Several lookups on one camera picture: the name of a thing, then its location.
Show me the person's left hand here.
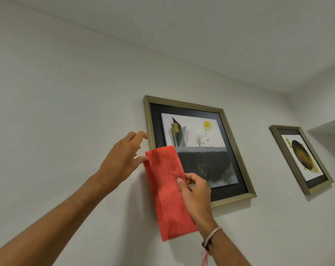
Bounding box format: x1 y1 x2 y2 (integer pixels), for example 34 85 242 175
97 131 150 192

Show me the person's right hand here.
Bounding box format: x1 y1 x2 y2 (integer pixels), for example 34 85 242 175
176 172 218 238

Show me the red microfibre cloth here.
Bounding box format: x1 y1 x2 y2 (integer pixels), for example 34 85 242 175
143 145 199 242

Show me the person's left forearm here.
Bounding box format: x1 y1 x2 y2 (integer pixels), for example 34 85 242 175
0 172 113 266

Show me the person's right forearm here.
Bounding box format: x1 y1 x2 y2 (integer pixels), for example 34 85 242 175
201 228 252 266

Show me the large gold framed picture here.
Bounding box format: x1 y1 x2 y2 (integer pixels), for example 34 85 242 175
143 95 257 210

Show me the small gold framed picture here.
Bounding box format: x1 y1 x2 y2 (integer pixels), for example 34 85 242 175
269 125 335 196

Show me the pink and red wrist bracelet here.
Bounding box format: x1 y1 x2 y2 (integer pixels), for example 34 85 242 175
201 226 223 266

